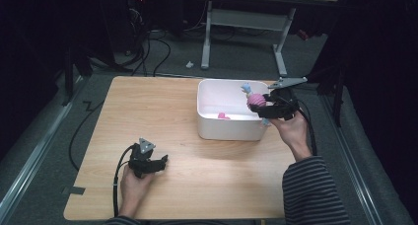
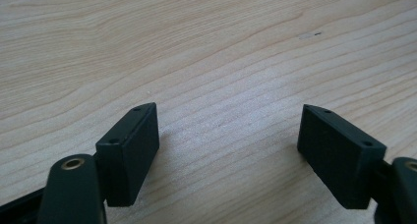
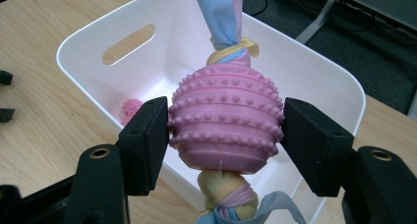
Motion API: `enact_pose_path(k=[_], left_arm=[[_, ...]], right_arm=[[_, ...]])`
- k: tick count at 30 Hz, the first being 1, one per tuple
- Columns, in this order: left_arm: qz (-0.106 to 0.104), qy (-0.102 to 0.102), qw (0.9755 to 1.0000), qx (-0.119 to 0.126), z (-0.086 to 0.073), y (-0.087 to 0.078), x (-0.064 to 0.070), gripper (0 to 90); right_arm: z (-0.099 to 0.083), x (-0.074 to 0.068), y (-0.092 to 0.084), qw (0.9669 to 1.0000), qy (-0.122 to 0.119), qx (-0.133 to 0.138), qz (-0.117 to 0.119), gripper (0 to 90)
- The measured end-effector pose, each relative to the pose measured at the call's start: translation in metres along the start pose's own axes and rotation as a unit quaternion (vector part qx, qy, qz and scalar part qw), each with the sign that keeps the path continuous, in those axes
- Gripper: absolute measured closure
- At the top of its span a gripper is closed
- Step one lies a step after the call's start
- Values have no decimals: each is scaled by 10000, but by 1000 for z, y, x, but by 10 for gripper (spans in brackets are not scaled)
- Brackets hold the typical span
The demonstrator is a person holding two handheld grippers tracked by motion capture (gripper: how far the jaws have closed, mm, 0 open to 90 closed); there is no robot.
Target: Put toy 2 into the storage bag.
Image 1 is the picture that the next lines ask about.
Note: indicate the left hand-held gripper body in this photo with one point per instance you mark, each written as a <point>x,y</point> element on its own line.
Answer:
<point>142,161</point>

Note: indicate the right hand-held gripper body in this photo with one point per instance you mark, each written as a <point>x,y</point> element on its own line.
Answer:
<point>282,101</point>

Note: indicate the pink studded ball toy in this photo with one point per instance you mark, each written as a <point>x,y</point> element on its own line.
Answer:
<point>256,100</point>

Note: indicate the white plastic bin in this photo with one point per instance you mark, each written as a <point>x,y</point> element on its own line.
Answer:
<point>230,129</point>

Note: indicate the small pink toy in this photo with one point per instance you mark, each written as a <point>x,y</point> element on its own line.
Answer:
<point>223,116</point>

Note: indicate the person's left hand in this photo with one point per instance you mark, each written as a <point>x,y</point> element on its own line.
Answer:
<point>134,188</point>

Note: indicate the person's right hand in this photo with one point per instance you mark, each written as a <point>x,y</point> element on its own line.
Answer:
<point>292,133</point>

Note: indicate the black stand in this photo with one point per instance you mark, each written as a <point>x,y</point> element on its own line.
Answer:
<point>69,77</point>
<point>336,93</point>

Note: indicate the small red object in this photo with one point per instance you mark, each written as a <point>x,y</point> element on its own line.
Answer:
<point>303,35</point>

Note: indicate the grey tape strip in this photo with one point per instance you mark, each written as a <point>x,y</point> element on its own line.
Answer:
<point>74,190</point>

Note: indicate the white paper scrap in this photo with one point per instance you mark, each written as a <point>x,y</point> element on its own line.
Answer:
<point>189,64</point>

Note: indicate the desk with white frame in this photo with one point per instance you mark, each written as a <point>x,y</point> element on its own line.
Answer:
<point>246,19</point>

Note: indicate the metal floor rail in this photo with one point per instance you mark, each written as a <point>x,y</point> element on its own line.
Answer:
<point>355,172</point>
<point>29,165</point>

